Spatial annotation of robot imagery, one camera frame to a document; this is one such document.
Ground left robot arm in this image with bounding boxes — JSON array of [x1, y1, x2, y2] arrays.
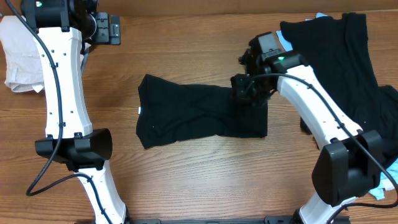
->
[[17, 0, 130, 223]]

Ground light blue t-shirt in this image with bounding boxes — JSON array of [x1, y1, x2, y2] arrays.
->
[[275, 12, 398, 201]]

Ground folded grey denim garment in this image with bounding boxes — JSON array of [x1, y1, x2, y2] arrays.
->
[[80, 46, 90, 75]]

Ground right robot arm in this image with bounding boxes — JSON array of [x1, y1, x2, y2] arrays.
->
[[231, 32, 387, 223]]

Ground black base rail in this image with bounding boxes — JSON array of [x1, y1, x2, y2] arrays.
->
[[74, 215, 352, 224]]

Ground folded beige shorts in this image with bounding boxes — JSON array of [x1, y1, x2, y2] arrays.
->
[[0, 15, 91, 94]]

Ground black garment with white logo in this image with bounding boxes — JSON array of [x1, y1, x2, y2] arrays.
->
[[279, 12, 398, 169]]

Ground black t-shirt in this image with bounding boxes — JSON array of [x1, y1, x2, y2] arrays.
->
[[136, 75, 268, 149]]

